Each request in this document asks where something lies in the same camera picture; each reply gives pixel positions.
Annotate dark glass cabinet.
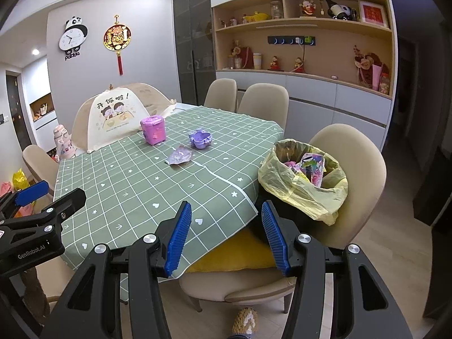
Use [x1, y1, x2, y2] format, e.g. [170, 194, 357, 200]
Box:
[172, 0, 217, 107]

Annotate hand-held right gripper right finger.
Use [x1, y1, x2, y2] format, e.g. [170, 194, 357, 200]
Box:
[261, 200, 414, 339]

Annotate clear purple wrapper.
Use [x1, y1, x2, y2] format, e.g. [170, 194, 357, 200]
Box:
[164, 146, 194, 166]

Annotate red gold hanging ornament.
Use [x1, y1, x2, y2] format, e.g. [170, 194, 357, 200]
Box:
[103, 14, 132, 76]

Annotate yellow seat cushion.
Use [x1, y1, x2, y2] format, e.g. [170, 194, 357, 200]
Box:
[185, 229, 281, 273]

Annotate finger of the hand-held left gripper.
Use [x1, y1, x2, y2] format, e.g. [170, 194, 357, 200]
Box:
[0, 180, 49, 221]
[0, 188, 87, 241]

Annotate black trash bin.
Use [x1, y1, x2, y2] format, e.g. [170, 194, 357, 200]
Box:
[259, 187, 334, 246]

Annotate wooden wall shelf unit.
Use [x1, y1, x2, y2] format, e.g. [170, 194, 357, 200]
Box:
[212, 0, 395, 100]

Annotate lit wall niche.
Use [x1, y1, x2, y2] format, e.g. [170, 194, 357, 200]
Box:
[29, 92, 54, 123]

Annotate red framed picture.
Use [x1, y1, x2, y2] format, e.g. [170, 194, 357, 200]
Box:
[358, 0, 390, 29]

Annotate purple toy roller skate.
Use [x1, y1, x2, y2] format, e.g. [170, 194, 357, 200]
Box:
[189, 131, 212, 150]

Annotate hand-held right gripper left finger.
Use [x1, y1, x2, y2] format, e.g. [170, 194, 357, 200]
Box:
[40, 201, 193, 339]

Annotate pile of crumpled wrappers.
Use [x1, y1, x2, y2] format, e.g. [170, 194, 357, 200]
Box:
[279, 151, 326, 188]

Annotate white base cabinet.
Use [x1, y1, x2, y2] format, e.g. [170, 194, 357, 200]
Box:
[215, 70, 391, 149]

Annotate beige knitted slipper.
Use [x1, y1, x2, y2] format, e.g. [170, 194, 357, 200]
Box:
[231, 307, 259, 339]

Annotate beige dining chair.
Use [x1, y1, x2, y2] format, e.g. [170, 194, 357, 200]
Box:
[204, 78, 238, 114]
[22, 145, 60, 198]
[35, 254, 76, 304]
[178, 123, 387, 315]
[238, 83, 289, 129]

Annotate panda bottle holder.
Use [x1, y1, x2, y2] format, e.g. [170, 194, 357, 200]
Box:
[320, 0, 358, 21]

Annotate pink toy box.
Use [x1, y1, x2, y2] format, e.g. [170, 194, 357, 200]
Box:
[140, 115, 168, 145]

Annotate yellow gift bag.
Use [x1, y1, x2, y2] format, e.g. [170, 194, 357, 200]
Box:
[12, 169, 32, 190]

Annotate red fortune god figurine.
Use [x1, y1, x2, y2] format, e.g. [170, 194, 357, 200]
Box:
[299, 0, 317, 18]

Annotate red gift bag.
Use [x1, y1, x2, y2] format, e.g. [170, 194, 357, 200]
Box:
[231, 40, 254, 69]

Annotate green checkered tablecloth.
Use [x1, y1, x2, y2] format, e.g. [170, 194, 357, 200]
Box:
[53, 108, 285, 302]

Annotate beige mesh food cover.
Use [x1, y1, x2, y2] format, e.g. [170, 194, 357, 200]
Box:
[71, 83, 179, 154]

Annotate yellow trash bag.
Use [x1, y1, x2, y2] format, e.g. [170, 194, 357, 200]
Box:
[258, 138, 349, 227]

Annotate pink water bottle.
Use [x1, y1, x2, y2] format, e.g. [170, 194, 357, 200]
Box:
[53, 124, 76, 159]

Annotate black power socket track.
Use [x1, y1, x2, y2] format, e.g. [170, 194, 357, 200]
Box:
[267, 35, 317, 47]

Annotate dark door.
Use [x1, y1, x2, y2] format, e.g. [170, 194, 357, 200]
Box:
[5, 71, 33, 151]

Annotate panda wall clock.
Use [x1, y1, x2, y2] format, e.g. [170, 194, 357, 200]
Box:
[58, 16, 89, 61]

